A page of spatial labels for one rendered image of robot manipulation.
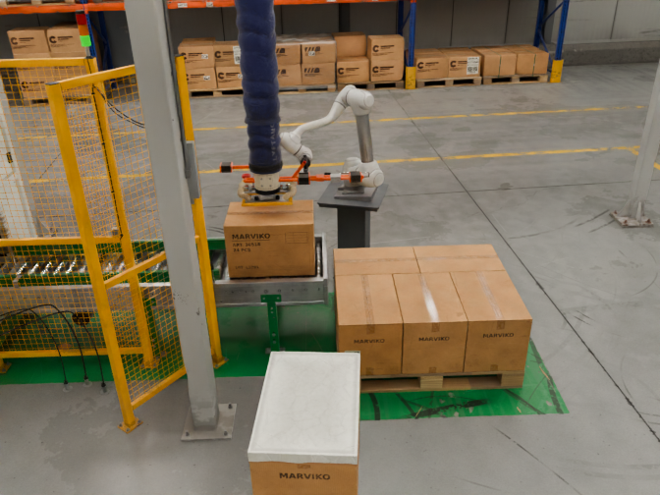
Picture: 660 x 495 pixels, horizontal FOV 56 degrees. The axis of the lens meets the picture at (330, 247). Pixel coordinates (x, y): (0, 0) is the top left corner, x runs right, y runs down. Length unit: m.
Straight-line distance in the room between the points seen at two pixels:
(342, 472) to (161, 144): 1.68
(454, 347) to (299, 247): 1.22
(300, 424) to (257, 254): 1.98
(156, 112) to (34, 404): 2.30
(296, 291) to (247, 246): 0.45
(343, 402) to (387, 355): 1.44
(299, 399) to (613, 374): 2.62
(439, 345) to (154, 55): 2.36
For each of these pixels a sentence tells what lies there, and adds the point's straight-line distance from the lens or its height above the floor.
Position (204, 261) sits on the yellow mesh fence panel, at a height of 0.83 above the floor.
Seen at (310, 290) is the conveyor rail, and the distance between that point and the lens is 4.21.
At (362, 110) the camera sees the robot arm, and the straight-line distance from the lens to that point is 4.65.
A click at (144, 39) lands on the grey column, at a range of 2.95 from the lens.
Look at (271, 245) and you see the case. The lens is 4.21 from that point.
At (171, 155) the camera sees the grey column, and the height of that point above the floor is 1.76.
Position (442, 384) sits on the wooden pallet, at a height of 0.02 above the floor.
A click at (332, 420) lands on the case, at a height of 1.02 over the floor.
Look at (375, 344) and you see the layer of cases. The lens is 3.92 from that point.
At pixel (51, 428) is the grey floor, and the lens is 4.33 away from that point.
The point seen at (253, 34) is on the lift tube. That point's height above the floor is 2.15.
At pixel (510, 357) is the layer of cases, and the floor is 0.26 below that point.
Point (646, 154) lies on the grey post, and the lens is 6.63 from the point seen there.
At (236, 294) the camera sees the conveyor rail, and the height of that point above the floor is 0.51.
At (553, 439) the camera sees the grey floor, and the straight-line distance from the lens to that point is 4.05.
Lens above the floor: 2.74
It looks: 28 degrees down
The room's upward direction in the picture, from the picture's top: 1 degrees counter-clockwise
